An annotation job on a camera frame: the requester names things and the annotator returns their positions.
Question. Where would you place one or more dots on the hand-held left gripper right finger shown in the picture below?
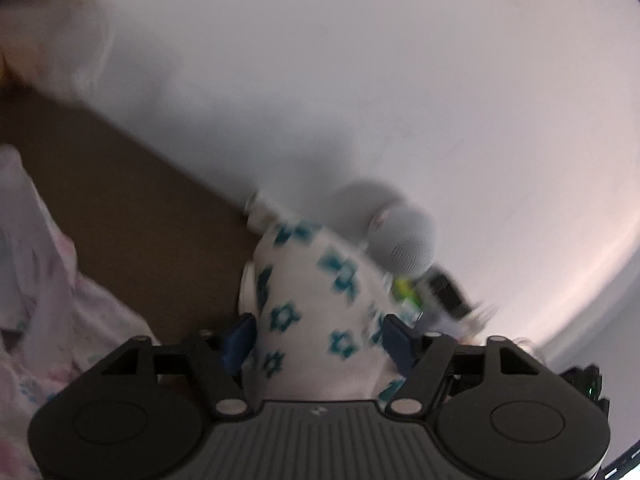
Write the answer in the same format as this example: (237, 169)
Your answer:
(397, 345)

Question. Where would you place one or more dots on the clear plastic bags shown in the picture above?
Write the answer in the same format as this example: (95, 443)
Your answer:
(60, 40)

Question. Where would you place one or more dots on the pink floral dress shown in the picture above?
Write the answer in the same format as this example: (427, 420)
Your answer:
(45, 300)

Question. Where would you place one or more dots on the white power strip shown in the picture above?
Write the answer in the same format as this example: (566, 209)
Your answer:
(262, 212)

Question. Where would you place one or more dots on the green and white boxes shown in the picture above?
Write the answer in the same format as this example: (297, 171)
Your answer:
(406, 295)

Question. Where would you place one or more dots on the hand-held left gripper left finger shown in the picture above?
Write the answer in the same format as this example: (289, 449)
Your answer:
(240, 340)

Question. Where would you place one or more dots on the white robot-shaped speaker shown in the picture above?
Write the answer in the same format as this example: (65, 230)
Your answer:
(407, 240)

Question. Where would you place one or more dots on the black charger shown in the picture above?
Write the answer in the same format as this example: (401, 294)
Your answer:
(447, 292)

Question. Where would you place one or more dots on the cream teal flower garment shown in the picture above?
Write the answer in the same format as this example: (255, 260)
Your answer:
(310, 305)

